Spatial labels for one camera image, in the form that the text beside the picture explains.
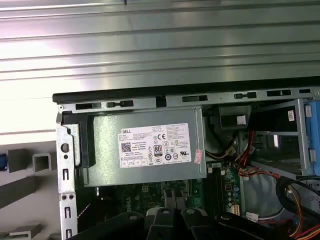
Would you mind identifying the beige board power socket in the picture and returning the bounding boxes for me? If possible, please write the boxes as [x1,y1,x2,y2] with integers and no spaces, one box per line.
[230,204,243,216]

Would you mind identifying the metal drive cage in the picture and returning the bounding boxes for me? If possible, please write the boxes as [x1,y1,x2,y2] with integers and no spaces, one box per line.
[238,98,320,177]

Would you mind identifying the grey power supply unit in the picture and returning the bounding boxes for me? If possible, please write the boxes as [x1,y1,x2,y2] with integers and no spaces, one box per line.
[83,106,208,188]

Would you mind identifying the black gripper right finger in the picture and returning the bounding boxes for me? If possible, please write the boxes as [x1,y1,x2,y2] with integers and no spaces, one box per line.
[179,207,294,240]

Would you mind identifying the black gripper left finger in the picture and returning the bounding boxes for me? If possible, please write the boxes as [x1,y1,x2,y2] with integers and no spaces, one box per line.
[71,207,176,240]

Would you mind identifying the black sleeved cable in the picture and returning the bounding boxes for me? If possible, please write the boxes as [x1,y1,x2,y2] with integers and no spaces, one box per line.
[274,174,320,221]

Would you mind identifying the white plug with twisted wires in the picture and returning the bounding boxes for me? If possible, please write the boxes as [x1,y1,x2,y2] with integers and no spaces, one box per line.
[245,211,284,223]

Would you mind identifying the green motherboard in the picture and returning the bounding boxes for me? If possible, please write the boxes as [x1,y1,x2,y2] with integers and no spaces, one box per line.
[94,162,245,218]

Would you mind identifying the yellow black power wires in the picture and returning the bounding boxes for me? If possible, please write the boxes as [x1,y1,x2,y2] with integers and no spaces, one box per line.
[206,138,237,161]

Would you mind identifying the grey parts rack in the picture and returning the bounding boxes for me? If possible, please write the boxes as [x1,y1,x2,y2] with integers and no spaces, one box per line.
[0,139,59,240]

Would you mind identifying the black open PC case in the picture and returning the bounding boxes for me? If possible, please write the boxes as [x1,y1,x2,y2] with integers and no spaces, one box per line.
[52,79,320,240]

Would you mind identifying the red orange wire bundle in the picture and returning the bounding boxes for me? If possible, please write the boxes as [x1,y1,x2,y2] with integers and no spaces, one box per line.
[233,129,281,180]

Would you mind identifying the blue plastic drive latch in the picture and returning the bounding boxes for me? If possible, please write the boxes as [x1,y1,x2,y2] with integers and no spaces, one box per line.
[303,99,320,176]

